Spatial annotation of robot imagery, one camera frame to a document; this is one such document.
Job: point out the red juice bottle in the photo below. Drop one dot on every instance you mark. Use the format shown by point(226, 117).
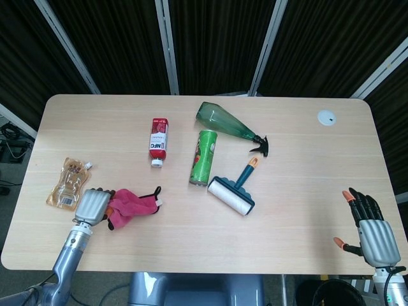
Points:
point(158, 141)

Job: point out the white partition post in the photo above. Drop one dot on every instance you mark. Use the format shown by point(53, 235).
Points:
point(379, 73)
point(167, 48)
point(68, 48)
point(17, 119)
point(266, 48)

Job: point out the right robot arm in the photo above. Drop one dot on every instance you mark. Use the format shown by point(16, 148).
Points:
point(392, 287)

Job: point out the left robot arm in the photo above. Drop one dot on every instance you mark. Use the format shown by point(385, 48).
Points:
point(60, 264)

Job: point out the teal lint roller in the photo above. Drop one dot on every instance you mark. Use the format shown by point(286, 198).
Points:
point(234, 191)

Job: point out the green chips can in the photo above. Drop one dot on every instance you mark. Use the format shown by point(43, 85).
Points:
point(203, 157)

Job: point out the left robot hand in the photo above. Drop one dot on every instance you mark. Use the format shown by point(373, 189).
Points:
point(91, 207)

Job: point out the pink cloth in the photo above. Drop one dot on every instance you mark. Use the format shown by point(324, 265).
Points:
point(130, 205)

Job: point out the clear amber spout pouch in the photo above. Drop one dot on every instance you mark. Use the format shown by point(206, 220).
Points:
point(67, 185)

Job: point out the black waste bin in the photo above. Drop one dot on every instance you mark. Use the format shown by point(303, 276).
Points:
point(338, 293)

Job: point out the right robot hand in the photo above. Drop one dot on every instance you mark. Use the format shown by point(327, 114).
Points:
point(374, 239)

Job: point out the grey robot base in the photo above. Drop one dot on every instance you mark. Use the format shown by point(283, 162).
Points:
point(197, 289)

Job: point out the green spray bottle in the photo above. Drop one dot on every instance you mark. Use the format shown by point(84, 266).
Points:
point(223, 122)

